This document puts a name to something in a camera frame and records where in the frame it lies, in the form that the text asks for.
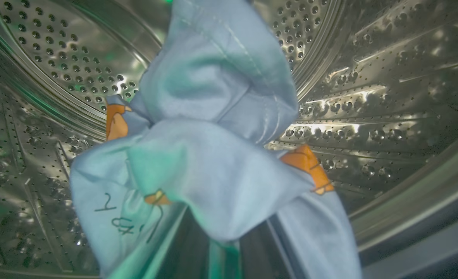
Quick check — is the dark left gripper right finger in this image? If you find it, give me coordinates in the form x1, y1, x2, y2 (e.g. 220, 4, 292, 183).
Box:
239, 222, 291, 279

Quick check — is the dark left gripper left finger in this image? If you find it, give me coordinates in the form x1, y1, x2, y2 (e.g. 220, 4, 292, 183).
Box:
163, 212, 212, 279

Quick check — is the blue cartoon print garment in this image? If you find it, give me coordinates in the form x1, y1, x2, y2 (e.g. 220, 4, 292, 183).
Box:
69, 0, 363, 279

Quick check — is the grey rubber door gasket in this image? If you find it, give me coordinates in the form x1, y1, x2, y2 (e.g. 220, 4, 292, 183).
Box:
359, 201, 458, 279

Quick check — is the steel perforated washer drum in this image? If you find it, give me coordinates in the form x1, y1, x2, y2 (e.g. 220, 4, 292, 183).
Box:
0, 0, 458, 279

